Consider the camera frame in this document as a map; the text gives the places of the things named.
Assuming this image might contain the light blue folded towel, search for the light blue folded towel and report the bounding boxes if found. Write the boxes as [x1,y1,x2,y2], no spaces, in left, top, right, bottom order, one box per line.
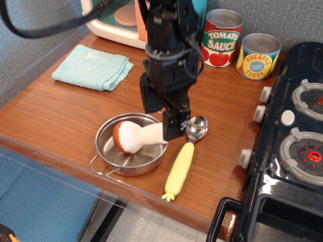
[51,45,134,91]

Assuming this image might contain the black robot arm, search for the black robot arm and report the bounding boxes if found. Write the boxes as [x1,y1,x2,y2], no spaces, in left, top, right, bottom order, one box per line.
[139,1,204,141]

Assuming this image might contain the red and white plush mushroom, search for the red and white plush mushroom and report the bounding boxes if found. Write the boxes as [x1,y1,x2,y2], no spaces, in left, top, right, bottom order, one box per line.
[113,121,168,154]

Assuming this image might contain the orange object at corner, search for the orange object at corner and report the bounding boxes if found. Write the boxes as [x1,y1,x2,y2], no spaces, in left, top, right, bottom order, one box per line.
[0,224,20,242]

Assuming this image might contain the black braided cable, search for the black braided cable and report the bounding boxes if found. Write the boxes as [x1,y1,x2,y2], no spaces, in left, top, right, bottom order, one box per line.
[0,0,132,39]

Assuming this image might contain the black toy stove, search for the black toy stove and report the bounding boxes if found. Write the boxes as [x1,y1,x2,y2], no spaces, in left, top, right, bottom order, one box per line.
[207,42,322,241]

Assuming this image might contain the small steel pan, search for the small steel pan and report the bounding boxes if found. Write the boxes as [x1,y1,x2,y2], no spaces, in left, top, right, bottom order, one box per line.
[95,113,168,176]

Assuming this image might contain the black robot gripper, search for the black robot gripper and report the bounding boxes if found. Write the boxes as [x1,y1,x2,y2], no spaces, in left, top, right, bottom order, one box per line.
[140,49,199,141]

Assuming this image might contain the tomato sauce can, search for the tomato sauce can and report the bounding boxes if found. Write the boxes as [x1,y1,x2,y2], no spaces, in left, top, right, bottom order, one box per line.
[201,9,244,68]

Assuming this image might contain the pineapple slices can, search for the pineapple slices can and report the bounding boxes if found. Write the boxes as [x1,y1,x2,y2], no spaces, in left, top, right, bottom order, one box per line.
[236,33,282,80]

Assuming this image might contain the spoon with green handle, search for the spoon with green handle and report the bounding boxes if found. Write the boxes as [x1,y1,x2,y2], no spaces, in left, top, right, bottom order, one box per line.
[161,116,208,202]

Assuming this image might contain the teal toy microwave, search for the teal toy microwave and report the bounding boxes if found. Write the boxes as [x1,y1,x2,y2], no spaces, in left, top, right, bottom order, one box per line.
[87,1,206,52]

